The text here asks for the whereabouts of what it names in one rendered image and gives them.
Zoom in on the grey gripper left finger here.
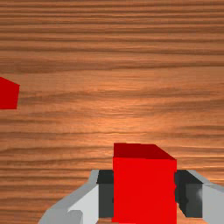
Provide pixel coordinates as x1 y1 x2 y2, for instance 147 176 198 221
38 169 115 224

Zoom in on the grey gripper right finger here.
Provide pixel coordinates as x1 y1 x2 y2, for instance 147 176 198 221
174 169 224 224

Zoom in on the red cube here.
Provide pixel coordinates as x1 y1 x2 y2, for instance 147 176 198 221
0 76 21 110
111 142 178 224

